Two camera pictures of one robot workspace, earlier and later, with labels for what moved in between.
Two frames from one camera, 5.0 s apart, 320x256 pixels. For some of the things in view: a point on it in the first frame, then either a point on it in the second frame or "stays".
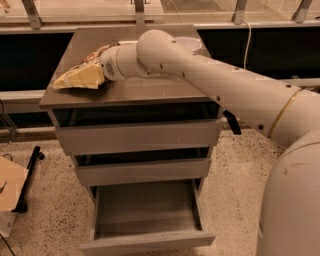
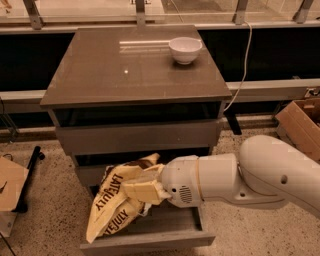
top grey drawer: (115, 129) stays
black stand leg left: (22, 206) stays
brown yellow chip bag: (87, 72) -> (112, 210)
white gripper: (108, 65) -> (180, 180)
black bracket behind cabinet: (232, 121) stays
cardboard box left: (12, 178) stays
